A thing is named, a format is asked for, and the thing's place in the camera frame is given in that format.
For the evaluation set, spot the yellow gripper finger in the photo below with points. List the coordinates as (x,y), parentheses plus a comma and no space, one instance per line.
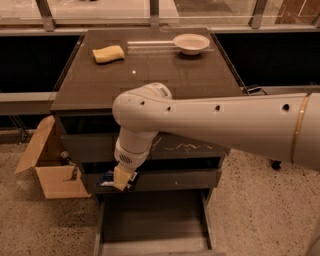
(122,176)

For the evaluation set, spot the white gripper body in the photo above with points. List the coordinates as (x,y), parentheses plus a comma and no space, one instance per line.
(129,158)

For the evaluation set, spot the blue rxbar blueberry bar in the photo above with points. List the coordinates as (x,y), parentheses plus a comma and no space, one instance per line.
(107,180)

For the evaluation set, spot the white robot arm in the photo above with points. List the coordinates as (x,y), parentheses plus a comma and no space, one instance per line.
(282,127)

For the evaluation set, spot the grey middle drawer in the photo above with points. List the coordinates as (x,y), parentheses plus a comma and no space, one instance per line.
(160,175)

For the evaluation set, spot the grey open bottom drawer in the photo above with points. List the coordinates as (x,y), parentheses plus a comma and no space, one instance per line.
(160,223)

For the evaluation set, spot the grey top drawer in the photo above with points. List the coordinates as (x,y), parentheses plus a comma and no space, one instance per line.
(91,137)

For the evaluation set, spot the dark grey drawer cabinet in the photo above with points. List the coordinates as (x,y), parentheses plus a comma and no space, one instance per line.
(150,56)

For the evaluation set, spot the dark object in box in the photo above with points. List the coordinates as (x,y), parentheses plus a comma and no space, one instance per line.
(66,160)

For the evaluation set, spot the open cardboard box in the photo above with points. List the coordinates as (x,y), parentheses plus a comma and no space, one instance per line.
(42,156)

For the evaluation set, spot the yellow sponge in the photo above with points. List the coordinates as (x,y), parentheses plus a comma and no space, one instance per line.
(108,54)

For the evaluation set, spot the white bowl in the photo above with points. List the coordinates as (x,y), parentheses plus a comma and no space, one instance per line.
(191,44)

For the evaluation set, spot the black wheeled stand leg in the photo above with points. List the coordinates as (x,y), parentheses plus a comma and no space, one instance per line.
(275,165)

